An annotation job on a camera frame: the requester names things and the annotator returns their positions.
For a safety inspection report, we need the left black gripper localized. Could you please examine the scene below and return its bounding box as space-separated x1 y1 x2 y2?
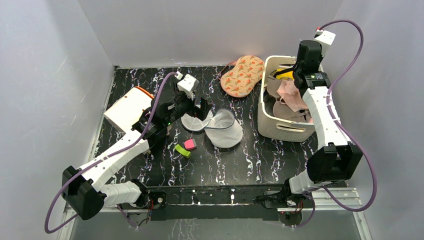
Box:
164 81 213 127

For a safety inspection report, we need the pink bra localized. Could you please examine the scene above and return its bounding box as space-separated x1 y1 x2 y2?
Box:
276 79 308 112

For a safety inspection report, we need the white mesh laundry bag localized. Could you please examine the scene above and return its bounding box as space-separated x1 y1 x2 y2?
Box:
180 108 243 149

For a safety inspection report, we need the beige bra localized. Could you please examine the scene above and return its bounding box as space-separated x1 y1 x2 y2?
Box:
266 75 313 123

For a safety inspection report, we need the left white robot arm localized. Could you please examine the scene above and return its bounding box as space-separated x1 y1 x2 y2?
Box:
61 86 212 220

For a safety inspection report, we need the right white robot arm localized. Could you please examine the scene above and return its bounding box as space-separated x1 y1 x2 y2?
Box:
279 40 363 207

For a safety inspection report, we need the yellow bra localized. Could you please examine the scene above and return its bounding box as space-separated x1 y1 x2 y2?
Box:
273 67 294 79

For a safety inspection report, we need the floral orange mesh bag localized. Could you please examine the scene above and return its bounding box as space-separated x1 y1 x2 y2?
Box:
220 55 265 98

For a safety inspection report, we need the cream plastic laundry basket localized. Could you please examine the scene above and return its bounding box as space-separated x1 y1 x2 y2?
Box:
257 55 315 143

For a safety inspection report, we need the pink clip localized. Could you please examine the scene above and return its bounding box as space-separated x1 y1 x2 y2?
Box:
183 138 197 151

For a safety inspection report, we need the green clip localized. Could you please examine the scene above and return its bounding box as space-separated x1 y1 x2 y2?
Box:
174 144 191 158

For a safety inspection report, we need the white orange cylindrical container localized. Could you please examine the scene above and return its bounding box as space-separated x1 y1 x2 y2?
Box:
103 86 155 133

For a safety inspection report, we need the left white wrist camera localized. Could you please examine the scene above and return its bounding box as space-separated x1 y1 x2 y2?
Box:
175 71 199 100

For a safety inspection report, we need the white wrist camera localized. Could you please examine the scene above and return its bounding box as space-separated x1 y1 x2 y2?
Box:
175 71 199 100
314 29 336 57

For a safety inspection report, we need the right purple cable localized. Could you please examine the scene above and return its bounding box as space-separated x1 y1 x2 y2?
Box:
311 19 379 213

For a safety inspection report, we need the purple cable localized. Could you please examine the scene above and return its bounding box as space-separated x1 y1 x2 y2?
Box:
44 71 180 235
311 19 379 213

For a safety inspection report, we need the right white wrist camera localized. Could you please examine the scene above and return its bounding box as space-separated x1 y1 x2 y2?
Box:
314 29 336 57

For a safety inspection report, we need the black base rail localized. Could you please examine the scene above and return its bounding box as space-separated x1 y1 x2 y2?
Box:
119 183 332 222

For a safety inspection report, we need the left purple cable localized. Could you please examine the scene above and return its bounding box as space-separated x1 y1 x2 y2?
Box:
44 71 180 235

